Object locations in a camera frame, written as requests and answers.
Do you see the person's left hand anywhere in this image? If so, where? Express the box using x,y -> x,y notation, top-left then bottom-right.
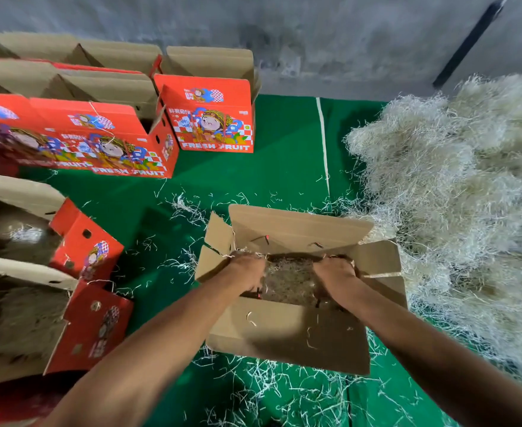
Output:
215,252 -> 269,296

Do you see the person's right hand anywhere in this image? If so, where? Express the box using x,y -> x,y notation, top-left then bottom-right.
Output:
310,255 -> 370,310

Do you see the pile of shredded paper filler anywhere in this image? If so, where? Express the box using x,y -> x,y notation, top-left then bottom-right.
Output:
343,71 -> 522,399

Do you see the group of red fruit boxes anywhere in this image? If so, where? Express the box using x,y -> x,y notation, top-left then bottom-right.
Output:
0,31 -> 262,180

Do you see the person's right forearm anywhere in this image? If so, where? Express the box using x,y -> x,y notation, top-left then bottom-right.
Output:
343,280 -> 522,427

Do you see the person's left forearm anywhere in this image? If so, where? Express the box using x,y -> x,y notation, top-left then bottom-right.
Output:
34,275 -> 246,427

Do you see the white pole with black grip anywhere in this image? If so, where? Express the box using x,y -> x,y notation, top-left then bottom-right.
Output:
432,0 -> 512,91

